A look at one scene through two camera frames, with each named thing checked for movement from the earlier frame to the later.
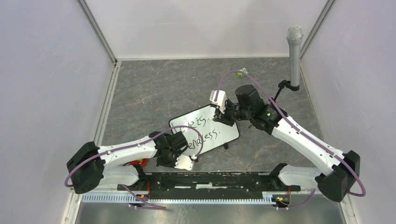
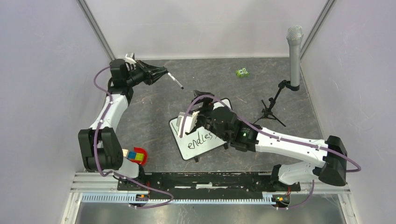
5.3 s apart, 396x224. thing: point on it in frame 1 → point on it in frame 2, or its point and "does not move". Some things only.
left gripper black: [159, 162] → [151, 78]
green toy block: [241, 75] does not move
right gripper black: [223, 117] → [207, 106]
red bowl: [141, 162] does not move
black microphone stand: [282, 84] does not move
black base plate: [209, 185] does not move
